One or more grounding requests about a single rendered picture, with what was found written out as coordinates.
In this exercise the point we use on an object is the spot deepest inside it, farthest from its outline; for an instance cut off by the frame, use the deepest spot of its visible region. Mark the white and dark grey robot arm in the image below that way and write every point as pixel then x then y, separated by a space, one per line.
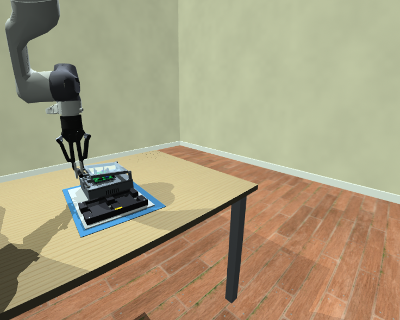
pixel 30 19

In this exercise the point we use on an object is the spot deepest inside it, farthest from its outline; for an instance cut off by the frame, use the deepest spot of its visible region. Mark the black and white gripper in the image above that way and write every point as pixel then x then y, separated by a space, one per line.
pixel 72 131

